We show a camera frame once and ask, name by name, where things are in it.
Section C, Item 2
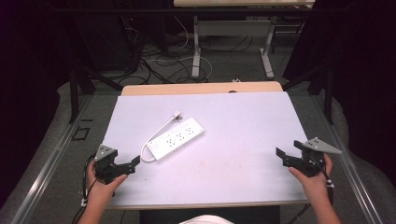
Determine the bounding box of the black floor socket frame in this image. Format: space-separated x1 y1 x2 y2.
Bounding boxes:
71 126 92 142

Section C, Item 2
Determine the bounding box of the wooden table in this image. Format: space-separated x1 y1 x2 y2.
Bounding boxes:
106 80 310 211

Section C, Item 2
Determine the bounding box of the person's left hand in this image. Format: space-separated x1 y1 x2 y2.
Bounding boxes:
86 160 129 206

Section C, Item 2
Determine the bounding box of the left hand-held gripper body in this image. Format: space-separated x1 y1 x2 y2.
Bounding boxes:
93 145 129 185

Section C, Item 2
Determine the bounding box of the dark curtain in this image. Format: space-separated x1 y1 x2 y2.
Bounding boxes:
282 0 396 188
0 0 74 209

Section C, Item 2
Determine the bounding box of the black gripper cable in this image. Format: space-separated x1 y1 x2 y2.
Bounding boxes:
286 154 336 224
72 152 97 224

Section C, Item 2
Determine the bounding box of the white table mat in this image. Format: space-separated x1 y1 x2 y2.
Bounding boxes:
102 91 310 208

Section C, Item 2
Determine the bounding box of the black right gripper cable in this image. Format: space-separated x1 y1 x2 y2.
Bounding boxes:
286 154 336 224

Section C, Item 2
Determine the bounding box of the black equipment cabinet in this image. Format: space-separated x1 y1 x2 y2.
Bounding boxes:
73 0 144 72

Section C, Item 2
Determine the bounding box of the metal floor rail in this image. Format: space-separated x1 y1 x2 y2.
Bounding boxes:
309 93 385 224
9 93 93 224

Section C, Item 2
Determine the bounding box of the black metal stand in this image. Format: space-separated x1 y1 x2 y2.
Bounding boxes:
68 60 124 124
281 65 334 126

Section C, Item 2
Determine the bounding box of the white power strip cable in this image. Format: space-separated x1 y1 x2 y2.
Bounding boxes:
140 115 176 163

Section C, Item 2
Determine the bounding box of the white floor cable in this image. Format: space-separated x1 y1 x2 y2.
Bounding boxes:
145 55 214 83

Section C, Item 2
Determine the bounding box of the tangle of black floor cables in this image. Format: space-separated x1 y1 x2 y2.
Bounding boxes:
120 17 262 86

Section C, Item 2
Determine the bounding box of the white-framed desk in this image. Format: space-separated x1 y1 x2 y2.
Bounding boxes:
173 0 317 80

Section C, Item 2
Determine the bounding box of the person's right hand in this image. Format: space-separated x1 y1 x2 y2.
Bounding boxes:
288 153 333 203

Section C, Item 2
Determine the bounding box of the person's white clothing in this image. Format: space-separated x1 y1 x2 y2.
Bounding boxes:
178 214 235 224

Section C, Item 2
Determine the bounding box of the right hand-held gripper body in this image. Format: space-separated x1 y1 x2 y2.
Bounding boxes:
289 136 343 178

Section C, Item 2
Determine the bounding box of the white power strip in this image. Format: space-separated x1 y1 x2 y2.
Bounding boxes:
146 117 205 162

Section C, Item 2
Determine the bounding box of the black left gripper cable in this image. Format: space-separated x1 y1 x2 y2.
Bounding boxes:
72 152 97 224

